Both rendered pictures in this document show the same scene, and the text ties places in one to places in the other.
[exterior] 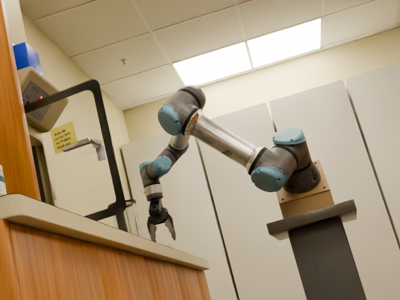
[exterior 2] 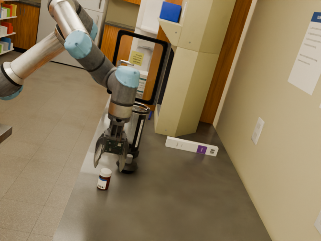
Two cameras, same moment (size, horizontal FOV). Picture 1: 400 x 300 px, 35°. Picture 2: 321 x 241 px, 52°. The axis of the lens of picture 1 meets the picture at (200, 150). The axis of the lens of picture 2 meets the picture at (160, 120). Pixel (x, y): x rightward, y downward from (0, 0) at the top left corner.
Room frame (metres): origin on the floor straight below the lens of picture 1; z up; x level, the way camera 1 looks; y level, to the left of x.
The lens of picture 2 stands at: (3.67, 0.14, 1.59)
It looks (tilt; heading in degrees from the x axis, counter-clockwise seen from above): 19 degrees down; 167
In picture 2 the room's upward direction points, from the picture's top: 15 degrees clockwise
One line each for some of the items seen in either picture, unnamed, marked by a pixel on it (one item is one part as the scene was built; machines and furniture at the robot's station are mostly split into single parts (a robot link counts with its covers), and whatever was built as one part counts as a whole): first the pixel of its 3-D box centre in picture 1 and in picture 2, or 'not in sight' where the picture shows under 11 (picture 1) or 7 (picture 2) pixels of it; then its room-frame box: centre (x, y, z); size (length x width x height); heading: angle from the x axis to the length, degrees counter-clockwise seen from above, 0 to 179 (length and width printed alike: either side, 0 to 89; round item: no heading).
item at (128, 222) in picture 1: (127, 230); (132, 129); (2.36, 0.34, 1.06); 0.11 x 0.11 x 0.21
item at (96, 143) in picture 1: (81, 146); not in sight; (1.66, 0.32, 1.20); 0.10 x 0.05 x 0.03; 74
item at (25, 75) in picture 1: (38, 102); (166, 30); (1.90, 0.47, 1.46); 0.32 x 0.12 x 0.10; 174
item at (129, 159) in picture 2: not in sight; (127, 162); (2.50, 0.33, 0.97); 0.09 x 0.09 x 0.07
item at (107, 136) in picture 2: (158, 209); (115, 133); (2.69, 0.24, 1.17); 0.09 x 0.08 x 0.12; 176
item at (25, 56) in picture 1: (19, 65); (169, 11); (1.80, 0.48, 1.56); 0.10 x 0.10 x 0.09; 84
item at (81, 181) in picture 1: (64, 159); (136, 68); (1.71, 0.38, 1.19); 0.30 x 0.01 x 0.40; 74
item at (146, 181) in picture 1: (149, 174); (124, 85); (2.68, 0.24, 1.33); 0.09 x 0.08 x 0.11; 33
